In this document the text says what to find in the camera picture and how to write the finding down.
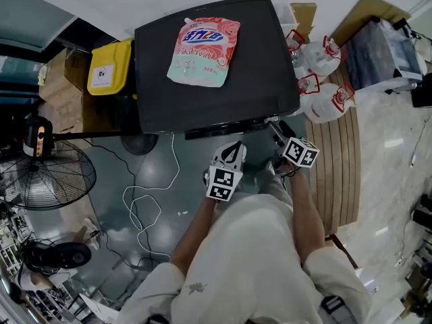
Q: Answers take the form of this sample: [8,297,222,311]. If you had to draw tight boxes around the slatted wooden bench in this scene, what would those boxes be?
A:
[304,66,362,238]

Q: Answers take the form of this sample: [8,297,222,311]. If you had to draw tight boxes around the black round base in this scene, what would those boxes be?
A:
[22,240,92,270]

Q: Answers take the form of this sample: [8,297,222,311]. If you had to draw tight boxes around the pink detergent refill pouch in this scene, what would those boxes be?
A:
[166,16,242,88]

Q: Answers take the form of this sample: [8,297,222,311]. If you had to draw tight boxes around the person's light trousers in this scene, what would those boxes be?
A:
[232,162,294,212]

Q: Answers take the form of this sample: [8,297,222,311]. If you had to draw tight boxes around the person's white shirt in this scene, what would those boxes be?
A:
[115,191,373,324]

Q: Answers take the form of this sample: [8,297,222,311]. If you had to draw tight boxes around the clear water jug red handle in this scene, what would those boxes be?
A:
[296,73,321,116]
[306,82,356,124]
[285,28,308,70]
[302,35,348,84]

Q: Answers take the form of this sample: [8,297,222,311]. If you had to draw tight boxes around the white cable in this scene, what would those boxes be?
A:
[121,133,180,260]

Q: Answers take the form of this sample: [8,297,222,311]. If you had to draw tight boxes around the black clip-on device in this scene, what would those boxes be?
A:
[319,294,346,317]

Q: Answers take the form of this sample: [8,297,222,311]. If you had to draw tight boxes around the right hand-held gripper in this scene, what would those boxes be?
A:
[265,119,321,170]

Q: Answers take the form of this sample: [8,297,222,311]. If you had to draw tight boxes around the yellow lidded bin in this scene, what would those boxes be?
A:
[86,38,133,97]

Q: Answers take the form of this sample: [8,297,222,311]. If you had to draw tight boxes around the person's left forearm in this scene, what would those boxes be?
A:
[169,196,221,278]

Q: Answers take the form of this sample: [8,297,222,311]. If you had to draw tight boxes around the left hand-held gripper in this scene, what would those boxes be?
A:
[203,140,248,203]

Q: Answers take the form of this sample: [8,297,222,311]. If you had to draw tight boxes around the black standing fan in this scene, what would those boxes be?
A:
[0,112,159,211]

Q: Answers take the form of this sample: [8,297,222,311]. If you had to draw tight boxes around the person's right forearm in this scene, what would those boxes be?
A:
[288,171,327,273]

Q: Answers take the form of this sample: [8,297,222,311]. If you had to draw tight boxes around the white slipper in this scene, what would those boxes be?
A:
[82,217,102,250]

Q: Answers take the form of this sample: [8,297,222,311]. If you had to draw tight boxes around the dark grey washing machine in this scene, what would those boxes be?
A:
[134,0,302,140]

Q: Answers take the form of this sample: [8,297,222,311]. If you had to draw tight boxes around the large flat cardboard box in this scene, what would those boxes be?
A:
[331,0,412,49]

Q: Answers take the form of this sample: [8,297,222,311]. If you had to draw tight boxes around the white paper sheet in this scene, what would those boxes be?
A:
[78,293,119,324]

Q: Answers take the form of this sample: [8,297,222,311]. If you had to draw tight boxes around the small cardboard box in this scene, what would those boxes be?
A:
[289,1,319,44]

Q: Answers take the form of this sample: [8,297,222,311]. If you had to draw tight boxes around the plastic-wrapped dark crate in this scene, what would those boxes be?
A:
[344,18,424,91]

